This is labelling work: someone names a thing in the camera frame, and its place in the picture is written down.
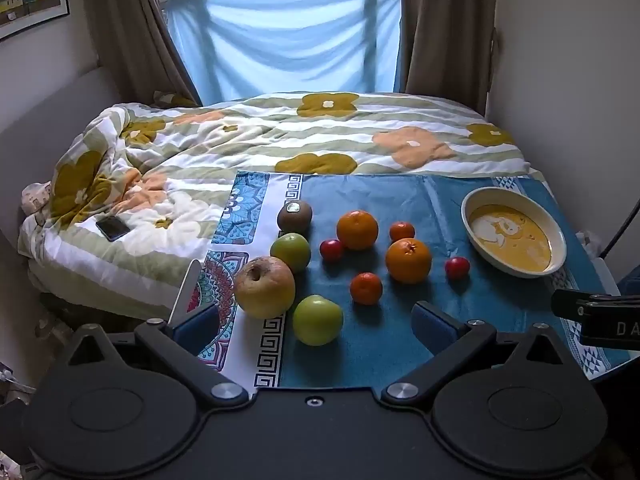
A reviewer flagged large orange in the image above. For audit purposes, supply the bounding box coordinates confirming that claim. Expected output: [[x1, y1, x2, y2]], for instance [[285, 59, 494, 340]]
[[385, 238, 433, 284], [336, 210, 379, 251]]

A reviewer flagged large yellow apple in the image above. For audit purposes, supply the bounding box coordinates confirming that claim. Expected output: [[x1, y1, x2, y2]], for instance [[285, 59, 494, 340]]
[[233, 256, 297, 320]]

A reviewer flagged white flat panel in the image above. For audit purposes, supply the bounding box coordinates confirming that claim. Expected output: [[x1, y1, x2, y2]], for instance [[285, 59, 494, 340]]
[[169, 259, 202, 325]]

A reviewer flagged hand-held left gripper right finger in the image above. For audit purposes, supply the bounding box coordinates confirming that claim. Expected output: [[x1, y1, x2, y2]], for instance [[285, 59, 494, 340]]
[[381, 301, 576, 407]]

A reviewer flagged blue patterned tablecloth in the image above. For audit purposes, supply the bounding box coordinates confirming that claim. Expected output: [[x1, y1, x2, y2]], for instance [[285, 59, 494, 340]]
[[187, 170, 633, 391]]

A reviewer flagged brown curtain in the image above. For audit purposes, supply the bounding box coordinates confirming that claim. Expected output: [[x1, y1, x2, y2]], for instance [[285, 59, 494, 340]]
[[400, 0, 496, 116], [80, 0, 203, 108]]

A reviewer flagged brown kiwi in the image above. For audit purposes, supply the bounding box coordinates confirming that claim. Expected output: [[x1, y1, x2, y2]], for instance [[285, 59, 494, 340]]
[[277, 200, 314, 235]]

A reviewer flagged green apple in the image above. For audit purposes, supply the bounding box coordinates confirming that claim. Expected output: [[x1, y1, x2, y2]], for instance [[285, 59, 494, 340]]
[[270, 232, 312, 273], [292, 295, 345, 347]]

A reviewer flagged black smartphone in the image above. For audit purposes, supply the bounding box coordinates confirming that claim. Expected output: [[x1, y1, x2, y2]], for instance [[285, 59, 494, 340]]
[[95, 216, 132, 242]]

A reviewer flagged pink patterned pillow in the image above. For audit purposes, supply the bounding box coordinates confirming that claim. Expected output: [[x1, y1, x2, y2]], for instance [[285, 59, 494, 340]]
[[20, 181, 53, 216]]

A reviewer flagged light blue hanging sheet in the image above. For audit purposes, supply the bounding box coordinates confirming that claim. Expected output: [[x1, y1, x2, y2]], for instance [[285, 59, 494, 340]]
[[164, 0, 403, 106]]

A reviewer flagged cream oval bowl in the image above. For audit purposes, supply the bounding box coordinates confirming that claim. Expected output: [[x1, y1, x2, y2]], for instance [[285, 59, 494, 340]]
[[460, 186, 568, 278]]

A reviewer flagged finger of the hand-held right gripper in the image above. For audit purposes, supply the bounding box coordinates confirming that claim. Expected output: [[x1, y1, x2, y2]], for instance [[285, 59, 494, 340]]
[[551, 288, 592, 319]]

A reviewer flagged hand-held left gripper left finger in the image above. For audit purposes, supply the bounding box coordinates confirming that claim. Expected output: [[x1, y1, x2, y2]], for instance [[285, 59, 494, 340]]
[[65, 302, 251, 411]]

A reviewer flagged black cable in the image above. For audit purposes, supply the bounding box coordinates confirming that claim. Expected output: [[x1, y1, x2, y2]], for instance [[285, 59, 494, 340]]
[[600, 195, 640, 261]]

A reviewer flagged floral striped blanket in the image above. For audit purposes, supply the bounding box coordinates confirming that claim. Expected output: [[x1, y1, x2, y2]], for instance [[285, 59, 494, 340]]
[[17, 91, 533, 311]]

